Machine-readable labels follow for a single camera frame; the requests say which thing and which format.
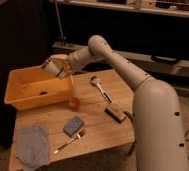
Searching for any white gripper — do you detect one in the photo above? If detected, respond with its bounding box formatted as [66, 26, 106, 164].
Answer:
[41, 58, 69, 79]

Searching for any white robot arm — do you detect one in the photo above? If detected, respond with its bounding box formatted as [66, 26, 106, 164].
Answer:
[42, 35, 189, 171]

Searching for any yellow plastic tray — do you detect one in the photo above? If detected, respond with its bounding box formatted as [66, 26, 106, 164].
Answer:
[4, 66, 74, 111]

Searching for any dish brush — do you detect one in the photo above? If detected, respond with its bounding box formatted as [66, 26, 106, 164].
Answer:
[90, 76, 112, 103]

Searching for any blue sponge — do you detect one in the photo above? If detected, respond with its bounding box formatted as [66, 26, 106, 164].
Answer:
[63, 116, 84, 137]

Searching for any wooden table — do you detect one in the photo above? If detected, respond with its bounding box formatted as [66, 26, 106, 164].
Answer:
[9, 70, 134, 171]

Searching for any metal fork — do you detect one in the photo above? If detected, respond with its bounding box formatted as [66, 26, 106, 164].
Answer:
[54, 130, 85, 154]

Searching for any wooden scrub brush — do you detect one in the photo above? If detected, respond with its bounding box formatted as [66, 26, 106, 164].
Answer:
[104, 106, 126, 123]

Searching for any grey cloth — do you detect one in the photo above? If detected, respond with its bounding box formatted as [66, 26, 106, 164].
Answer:
[17, 125, 50, 171]

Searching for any black remote on shelf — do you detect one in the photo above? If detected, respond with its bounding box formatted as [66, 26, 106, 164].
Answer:
[151, 55, 180, 65]

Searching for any wooden shelf unit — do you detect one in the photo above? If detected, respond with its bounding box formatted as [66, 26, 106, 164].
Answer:
[56, 0, 189, 78]

